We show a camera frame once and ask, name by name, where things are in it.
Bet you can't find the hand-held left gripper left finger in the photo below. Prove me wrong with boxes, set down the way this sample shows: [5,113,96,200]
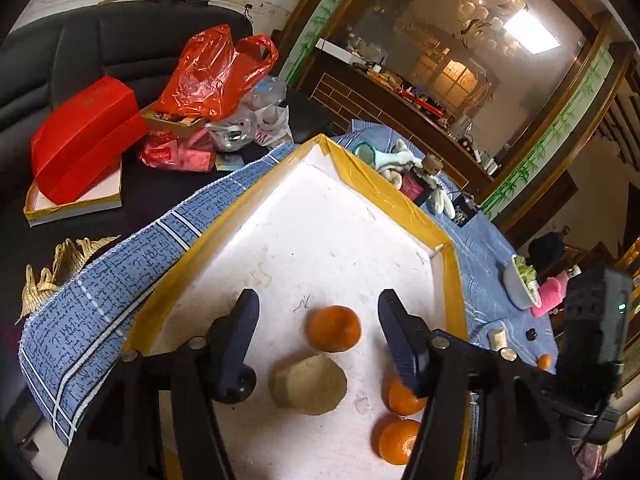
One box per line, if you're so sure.
[59,288,261,480]

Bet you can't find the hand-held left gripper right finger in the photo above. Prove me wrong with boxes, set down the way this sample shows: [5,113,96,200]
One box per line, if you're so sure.
[377,289,583,480]

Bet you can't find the beige round lump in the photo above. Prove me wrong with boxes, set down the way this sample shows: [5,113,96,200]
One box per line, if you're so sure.
[269,353,348,416]

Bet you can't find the white foam tray yellow rim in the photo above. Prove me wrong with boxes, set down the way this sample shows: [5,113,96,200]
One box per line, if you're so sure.
[122,134,471,480]

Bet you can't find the ceramic bowl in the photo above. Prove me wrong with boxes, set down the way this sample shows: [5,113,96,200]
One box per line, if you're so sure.
[502,255,543,310]

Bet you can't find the green vegetables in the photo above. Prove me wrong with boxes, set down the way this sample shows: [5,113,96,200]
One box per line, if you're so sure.
[514,255,538,285]

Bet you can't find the white plush toy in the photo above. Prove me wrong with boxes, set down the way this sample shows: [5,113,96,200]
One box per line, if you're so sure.
[377,140,457,219]

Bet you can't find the blue plaid tablecloth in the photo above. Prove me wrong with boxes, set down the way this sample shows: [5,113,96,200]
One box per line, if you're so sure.
[19,119,563,480]

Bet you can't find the black box pink label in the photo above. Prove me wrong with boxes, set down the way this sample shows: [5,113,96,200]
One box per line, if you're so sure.
[400,170,432,206]

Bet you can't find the small brown figurine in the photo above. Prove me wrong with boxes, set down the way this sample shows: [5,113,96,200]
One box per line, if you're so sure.
[421,155,444,182]

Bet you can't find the pink plastic bag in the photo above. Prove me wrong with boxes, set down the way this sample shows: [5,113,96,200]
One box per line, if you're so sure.
[139,130,217,173]

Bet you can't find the golden straw ornament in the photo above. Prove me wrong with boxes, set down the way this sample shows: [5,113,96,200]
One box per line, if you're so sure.
[16,235,121,325]

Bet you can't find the white plastic bag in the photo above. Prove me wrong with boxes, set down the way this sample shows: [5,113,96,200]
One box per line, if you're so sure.
[206,105,292,152]

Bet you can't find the mint green hand mirror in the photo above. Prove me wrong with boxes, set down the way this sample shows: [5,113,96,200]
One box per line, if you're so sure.
[352,142,397,171]

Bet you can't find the white box yellow rim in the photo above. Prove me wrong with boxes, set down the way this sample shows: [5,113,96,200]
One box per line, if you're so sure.
[23,157,123,227]

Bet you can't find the open brown box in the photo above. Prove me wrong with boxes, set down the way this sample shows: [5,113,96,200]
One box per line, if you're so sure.
[140,102,207,139]

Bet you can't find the clear plastic bag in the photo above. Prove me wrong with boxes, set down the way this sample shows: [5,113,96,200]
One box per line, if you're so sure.
[240,76,288,111]

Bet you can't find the wooden mirrored cabinet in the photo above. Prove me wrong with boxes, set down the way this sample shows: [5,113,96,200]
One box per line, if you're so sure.
[272,0,640,241]

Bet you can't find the row of shelf clutter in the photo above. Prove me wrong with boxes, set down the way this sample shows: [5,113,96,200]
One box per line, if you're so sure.
[315,35,501,176]

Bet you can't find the red gift box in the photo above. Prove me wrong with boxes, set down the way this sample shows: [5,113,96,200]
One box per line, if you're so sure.
[31,76,148,206]

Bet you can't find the red plastic bag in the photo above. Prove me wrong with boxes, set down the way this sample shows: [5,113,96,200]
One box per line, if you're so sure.
[157,24,279,122]

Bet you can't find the black sofa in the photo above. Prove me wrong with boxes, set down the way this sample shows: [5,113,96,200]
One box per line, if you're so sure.
[0,4,333,266]

